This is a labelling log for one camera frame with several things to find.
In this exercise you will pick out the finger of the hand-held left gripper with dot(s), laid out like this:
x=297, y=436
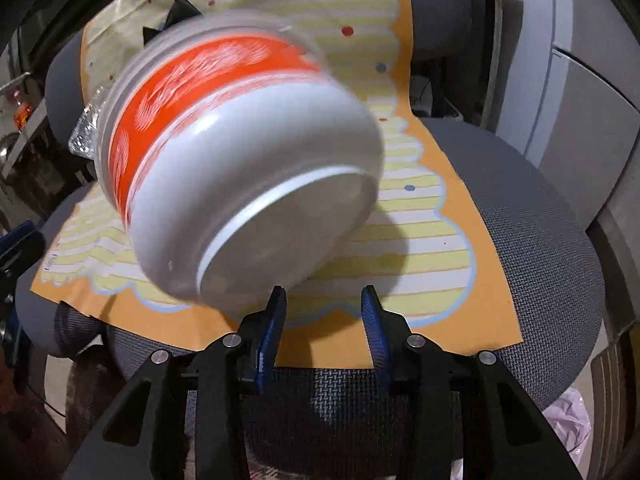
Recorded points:
x=20, y=245

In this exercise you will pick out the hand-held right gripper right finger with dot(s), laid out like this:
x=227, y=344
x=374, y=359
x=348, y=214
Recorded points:
x=372, y=330

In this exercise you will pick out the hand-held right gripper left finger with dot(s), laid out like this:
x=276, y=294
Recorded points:
x=270, y=330

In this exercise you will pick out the clear crinkled plastic bag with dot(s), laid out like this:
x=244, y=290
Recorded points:
x=85, y=130

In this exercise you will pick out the white bowl orange label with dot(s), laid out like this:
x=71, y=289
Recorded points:
x=225, y=185

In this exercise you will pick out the yellow striped orange-edged mat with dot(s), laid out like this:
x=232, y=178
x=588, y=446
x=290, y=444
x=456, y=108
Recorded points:
x=425, y=270

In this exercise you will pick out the amber oil bottle red label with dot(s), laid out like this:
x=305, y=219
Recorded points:
x=22, y=115

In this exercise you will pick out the grey fabric office chair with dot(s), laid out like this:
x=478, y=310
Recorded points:
x=525, y=235

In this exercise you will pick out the brown striped door mat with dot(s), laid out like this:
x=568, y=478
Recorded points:
x=607, y=375

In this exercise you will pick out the grey refrigerator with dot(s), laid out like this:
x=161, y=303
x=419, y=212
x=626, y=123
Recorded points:
x=590, y=85

